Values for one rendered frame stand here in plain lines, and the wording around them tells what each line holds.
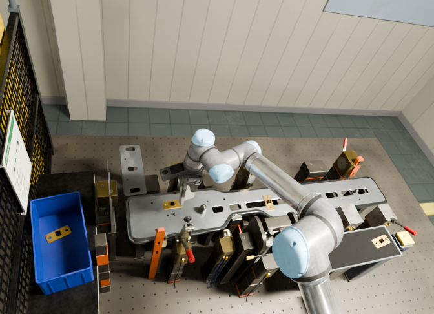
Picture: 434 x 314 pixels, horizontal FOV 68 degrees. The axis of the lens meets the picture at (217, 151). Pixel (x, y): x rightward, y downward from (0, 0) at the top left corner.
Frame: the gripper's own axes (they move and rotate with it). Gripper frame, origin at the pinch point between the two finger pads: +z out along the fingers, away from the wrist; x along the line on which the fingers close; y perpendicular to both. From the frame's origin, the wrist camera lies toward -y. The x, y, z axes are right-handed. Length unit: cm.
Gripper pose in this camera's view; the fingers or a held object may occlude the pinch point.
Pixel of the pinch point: (175, 190)
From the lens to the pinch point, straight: 137.4
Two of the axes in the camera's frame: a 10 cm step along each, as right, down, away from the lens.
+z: -3.2, 6.3, 7.1
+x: -2.5, -7.7, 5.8
